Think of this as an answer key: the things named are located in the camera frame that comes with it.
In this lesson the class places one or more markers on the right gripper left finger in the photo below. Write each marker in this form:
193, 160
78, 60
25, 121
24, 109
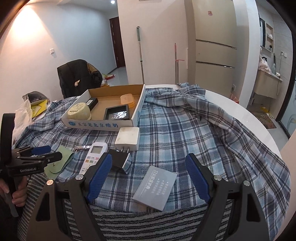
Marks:
49, 219

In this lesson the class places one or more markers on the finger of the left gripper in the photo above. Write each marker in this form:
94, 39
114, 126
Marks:
30, 151
31, 158

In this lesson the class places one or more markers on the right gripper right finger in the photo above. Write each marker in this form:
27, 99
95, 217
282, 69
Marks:
246, 221

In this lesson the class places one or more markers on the green leather pouch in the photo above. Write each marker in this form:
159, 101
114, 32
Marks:
52, 170

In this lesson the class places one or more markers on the white AUX remote control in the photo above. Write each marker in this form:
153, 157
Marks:
95, 151

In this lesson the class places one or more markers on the cream round container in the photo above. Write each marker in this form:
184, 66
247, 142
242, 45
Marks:
79, 111

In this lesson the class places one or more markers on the small black rectangular box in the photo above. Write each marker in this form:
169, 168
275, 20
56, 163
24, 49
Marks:
91, 103

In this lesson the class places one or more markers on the black cube charger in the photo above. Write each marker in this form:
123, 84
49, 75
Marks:
120, 160

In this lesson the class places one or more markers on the grey card booklet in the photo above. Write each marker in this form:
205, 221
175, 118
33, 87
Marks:
155, 188

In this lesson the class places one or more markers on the white square power adapter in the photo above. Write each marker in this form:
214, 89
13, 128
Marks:
128, 137

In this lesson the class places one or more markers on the black square display frame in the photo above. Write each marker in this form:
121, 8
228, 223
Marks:
120, 112

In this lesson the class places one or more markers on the orange translucent plastic box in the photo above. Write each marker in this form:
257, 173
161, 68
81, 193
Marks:
127, 99

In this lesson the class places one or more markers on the person's left hand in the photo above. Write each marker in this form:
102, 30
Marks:
20, 195

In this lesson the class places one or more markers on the white plastic bag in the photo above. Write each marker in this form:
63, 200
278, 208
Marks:
23, 118

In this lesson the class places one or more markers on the silver nail clipper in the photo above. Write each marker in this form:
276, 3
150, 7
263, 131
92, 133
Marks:
81, 148

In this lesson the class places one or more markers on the yellow packaging box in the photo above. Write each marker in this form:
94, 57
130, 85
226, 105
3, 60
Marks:
39, 108

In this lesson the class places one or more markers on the grey pouch bag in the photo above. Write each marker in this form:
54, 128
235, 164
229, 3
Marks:
35, 97

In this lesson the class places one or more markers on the grey striped towel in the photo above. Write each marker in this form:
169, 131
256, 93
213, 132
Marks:
169, 225

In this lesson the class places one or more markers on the shallow cardboard box tray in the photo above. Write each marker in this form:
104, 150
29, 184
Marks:
108, 97

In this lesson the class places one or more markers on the chair with black jacket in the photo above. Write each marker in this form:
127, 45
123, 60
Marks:
77, 76

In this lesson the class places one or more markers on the patterned floor mat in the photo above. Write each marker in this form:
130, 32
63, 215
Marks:
265, 120

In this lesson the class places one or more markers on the blue plaid cloth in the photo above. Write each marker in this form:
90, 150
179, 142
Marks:
175, 123

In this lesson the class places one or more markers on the glass bathroom door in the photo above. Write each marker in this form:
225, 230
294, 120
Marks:
286, 115

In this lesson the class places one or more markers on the bathroom vanity cabinet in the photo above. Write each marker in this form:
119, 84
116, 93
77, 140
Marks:
267, 85

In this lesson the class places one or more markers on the dark red door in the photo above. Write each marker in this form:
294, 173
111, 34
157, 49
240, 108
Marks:
117, 42

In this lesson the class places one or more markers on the beige three-door refrigerator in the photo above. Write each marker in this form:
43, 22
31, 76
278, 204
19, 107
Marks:
212, 45

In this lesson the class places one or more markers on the red handled broom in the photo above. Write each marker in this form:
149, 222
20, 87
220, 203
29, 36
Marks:
176, 64

